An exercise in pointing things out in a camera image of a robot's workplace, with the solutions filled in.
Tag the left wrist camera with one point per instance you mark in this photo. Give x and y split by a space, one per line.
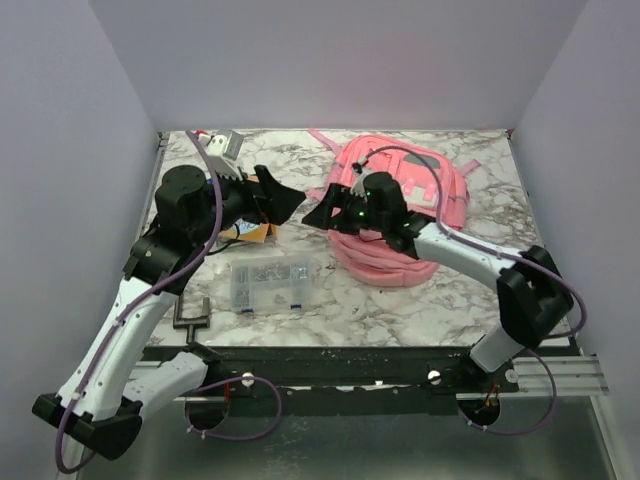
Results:
223 150

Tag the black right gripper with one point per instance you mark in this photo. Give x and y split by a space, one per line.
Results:
321 216

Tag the orange paperback book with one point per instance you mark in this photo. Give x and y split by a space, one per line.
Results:
242 230

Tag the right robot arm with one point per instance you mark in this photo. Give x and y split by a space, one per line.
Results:
532 297

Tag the pink student backpack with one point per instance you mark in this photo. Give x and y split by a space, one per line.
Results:
430 184

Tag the clear plastic screw organizer box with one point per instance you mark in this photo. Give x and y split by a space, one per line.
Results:
272 284

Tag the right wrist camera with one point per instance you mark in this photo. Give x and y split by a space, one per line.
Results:
358 188

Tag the black metal clamp bracket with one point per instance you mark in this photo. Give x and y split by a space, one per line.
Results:
191 324

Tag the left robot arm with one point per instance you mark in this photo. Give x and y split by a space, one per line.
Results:
99 406

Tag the aluminium extrusion rail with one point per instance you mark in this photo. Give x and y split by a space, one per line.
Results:
577 376

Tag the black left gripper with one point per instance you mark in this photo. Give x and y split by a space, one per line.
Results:
267 198

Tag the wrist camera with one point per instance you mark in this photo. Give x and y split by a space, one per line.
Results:
358 188
223 150

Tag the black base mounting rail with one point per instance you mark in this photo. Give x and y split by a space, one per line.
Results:
344 381

